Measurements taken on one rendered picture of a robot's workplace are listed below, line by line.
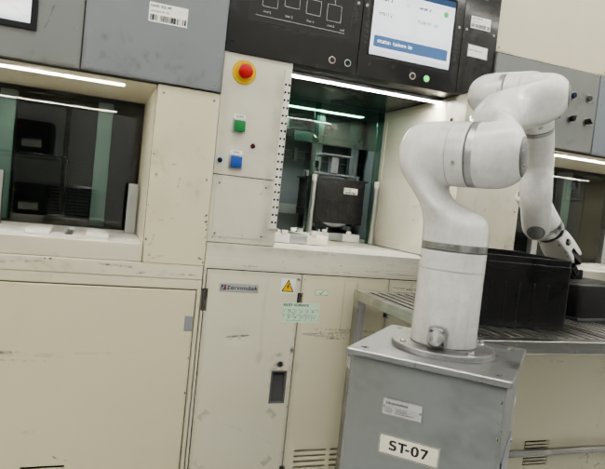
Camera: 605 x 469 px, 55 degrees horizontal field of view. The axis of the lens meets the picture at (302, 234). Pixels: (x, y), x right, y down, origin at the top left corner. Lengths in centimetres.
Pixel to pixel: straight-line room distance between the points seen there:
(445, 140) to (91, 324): 103
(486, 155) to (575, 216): 188
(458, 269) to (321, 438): 98
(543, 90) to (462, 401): 70
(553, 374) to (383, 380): 134
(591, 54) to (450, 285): 145
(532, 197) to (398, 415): 84
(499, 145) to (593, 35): 136
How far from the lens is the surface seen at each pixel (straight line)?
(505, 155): 104
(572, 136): 224
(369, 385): 105
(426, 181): 108
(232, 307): 168
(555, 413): 237
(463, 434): 103
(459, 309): 107
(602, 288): 183
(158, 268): 163
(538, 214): 169
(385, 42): 186
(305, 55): 174
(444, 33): 197
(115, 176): 205
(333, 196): 230
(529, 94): 135
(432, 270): 107
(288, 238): 190
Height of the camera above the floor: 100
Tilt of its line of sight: 3 degrees down
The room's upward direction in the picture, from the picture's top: 6 degrees clockwise
